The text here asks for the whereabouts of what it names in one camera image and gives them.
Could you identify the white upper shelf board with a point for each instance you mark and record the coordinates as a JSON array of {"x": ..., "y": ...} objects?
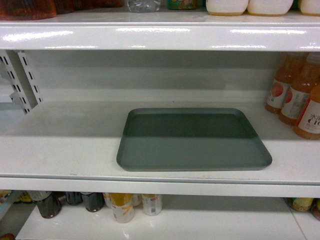
[{"x": 195, "y": 30}]

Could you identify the orange juice bottle front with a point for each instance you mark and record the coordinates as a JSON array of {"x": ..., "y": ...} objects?
[{"x": 308, "y": 123}]

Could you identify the silver metal tray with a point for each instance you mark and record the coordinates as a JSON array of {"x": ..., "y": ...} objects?
[{"x": 190, "y": 139}]

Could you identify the white jug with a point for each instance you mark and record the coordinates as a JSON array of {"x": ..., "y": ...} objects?
[
  {"x": 226, "y": 7},
  {"x": 269, "y": 7}
]

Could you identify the white shelf board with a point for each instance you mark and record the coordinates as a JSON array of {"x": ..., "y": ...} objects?
[
  {"x": 195, "y": 30},
  {"x": 72, "y": 146}
]

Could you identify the dark tea bottle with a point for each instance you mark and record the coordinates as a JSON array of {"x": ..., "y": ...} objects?
[
  {"x": 47, "y": 203},
  {"x": 93, "y": 201}
]

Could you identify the yellow white drink bottle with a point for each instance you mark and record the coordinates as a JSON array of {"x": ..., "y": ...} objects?
[{"x": 122, "y": 207}]

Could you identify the white slotted shelf upright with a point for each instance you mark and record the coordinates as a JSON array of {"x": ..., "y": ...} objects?
[{"x": 28, "y": 80}]

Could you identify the dark tea bottle left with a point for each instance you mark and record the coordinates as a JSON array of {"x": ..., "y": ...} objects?
[{"x": 47, "y": 203}]

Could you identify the clear water bottle bottom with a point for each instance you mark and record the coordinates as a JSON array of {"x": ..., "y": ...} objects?
[{"x": 143, "y": 6}]

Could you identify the white labelled drink bottle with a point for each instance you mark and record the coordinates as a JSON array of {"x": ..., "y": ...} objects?
[{"x": 152, "y": 204}]

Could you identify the orange juice bottle middle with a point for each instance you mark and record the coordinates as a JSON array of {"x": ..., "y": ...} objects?
[{"x": 300, "y": 89}]

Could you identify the white middle shelf board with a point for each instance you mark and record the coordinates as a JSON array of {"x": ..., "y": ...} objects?
[{"x": 72, "y": 146}]

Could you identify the white jug bottom left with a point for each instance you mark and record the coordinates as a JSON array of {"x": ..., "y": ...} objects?
[{"x": 226, "y": 7}]

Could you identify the white jug bottom middle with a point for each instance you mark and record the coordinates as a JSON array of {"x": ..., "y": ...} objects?
[{"x": 269, "y": 7}]

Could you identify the orange juice bottle back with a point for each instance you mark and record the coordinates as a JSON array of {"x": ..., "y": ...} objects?
[{"x": 283, "y": 79}]

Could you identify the orange juice bottle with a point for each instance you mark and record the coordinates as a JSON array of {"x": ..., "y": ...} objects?
[
  {"x": 283, "y": 79},
  {"x": 308, "y": 123},
  {"x": 300, "y": 89}
]

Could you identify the dark tea bottle right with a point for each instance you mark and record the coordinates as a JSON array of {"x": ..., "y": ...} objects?
[{"x": 93, "y": 201}]

